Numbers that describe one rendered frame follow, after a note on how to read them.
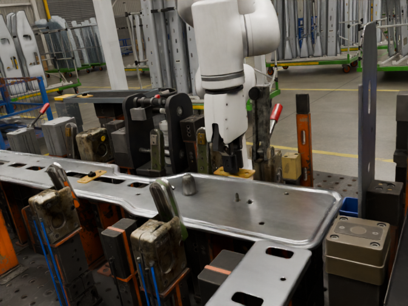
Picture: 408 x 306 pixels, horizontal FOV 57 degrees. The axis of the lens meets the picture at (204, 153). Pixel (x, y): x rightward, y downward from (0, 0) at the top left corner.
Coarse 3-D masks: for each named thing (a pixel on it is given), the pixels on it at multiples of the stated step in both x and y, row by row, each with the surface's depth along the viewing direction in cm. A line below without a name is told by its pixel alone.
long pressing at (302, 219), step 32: (0, 160) 136; (32, 160) 130; (64, 160) 125; (96, 192) 96; (128, 192) 93; (224, 192) 86; (256, 192) 84; (288, 192) 82; (320, 192) 80; (192, 224) 75; (224, 224) 73; (256, 224) 72; (288, 224) 70; (320, 224) 69
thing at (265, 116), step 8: (256, 88) 84; (264, 88) 86; (256, 96) 84; (264, 96) 86; (256, 104) 89; (264, 104) 87; (256, 112) 89; (264, 112) 87; (256, 120) 89; (264, 120) 87; (256, 128) 90; (264, 128) 88; (256, 136) 90; (264, 136) 88; (256, 144) 90; (264, 144) 89; (256, 152) 91; (264, 152) 89
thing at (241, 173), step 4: (220, 168) 82; (240, 168) 81; (216, 172) 80; (220, 172) 80; (224, 172) 80; (228, 172) 79; (240, 172) 79; (244, 172) 78; (248, 172) 78; (252, 172) 78; (232, 176) 78; (236, 176) 77; (240, 176) 77; (244, 176) 77; (248, 176) 76
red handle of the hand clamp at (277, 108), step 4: (276, 104) 97; (280, 104) 96; (276, 108) 96; (280, 108) 96; (272, 112) 96; (276, 112) 95; (280, 112) 96; (272, 116) 95; (276, 116) 95; (272, 120) 94; (276, 120) 94; (272, 124) 94; (272, 128) 93; (272, 132) 93; (260, 144) 91; (260, 148) 90; (260, 152) 90
